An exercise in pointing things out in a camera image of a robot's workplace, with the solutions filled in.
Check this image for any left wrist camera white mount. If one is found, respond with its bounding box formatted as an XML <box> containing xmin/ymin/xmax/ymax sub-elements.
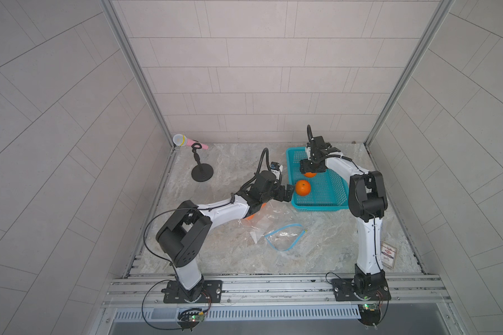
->
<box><xmin>269</xmin><ymin>161</ymin><xmax>283</xmax><ymax>180</ymax></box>

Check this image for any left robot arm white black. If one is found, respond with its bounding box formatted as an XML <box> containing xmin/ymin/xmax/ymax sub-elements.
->
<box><xmin>142</xmin><ymin>148</ymin><xmax>294</xmax><ymax>302</ymax></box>

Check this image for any black microphone stand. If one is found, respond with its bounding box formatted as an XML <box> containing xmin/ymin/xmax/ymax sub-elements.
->
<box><xmin>191</xmin><ymin>142</ymin><xmax>214</xmax><ymax>182</ymax></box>

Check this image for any pink toy microphone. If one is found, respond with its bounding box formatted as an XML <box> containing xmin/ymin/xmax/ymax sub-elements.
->
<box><xmin>173</xmin><ymin>134</ymin><xmax>209</xmax><ymax>150</ymax></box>

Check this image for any clear zip-top bag blue seal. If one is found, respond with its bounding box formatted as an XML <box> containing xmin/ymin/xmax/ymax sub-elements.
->
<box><xmin>238</xmin><ymin>201</ymin><xmax>307</xmax><ymax>252</ymax></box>

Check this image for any left circuit board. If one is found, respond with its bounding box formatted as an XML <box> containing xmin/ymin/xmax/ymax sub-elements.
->
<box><xmin>177</xmin><ymin>308</ymin><xmax>206</xmax><ymax>329</ymax></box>

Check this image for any right circuit board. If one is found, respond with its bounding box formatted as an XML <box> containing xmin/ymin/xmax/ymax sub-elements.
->
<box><xmin>358</xmin><ymin>304</ymin><xmax>382</xmax><ymax>327</ymax></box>

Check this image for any aluminium mounting rail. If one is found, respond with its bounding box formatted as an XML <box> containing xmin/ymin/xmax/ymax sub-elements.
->
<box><xmin>102</xmin><ymin>273</ymin><xmax>451</xmax><ymax>308</ymax></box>

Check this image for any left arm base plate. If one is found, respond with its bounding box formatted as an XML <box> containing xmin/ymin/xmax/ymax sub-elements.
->
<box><xmin>162</xmin><ymin>280</ymin><xmax>223</xmax><ymax>304</ymax></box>

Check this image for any circuit board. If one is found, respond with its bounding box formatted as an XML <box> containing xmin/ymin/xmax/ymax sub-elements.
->
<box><xmin>177</xmin><ymin>308</ymin><xmax>206</xmax><ymax>329</ymax></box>
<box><xmin>358</xmin><ymin>304</ymin><xmax>382</xmax><ymax>327</ymax></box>

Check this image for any white ventilation grille strip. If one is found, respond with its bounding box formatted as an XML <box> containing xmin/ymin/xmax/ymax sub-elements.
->
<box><xmin>114</xmin><ymin>305</ymin><xmax>361</xmax><ymax>322</ymax></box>

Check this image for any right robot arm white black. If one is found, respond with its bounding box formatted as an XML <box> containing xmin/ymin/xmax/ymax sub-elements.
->
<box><xmin>300</xmin><ymin>125</ymin><xmax>391</xmax><ymax>301</ymax></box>

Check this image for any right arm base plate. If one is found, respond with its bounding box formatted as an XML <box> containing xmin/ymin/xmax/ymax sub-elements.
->
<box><xmin>329</xmin><ymin>278</ymin><xmax>391</xmax><ymax>304</ymax></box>

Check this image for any teal plastic basket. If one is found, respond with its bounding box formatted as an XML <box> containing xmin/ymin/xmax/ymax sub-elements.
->
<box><xmin>286</xmin><ymin>147</ymin><xmax>349</xmax><ymax>212</ymax></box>

